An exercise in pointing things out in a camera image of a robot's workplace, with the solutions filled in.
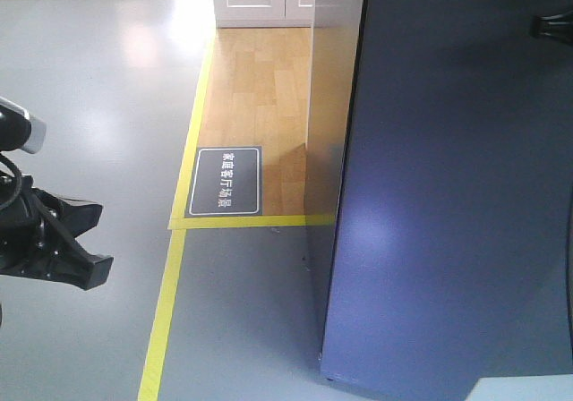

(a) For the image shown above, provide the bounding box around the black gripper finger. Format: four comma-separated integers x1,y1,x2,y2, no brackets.
530,8,573,43

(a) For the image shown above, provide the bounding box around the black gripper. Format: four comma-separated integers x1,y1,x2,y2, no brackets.
1,175,114,290

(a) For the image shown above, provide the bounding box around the dark grey side-by-side fridge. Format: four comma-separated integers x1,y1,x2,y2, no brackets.
321,0,572,400

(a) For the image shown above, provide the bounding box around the dark floor sign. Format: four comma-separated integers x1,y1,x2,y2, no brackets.
186,146,262,218

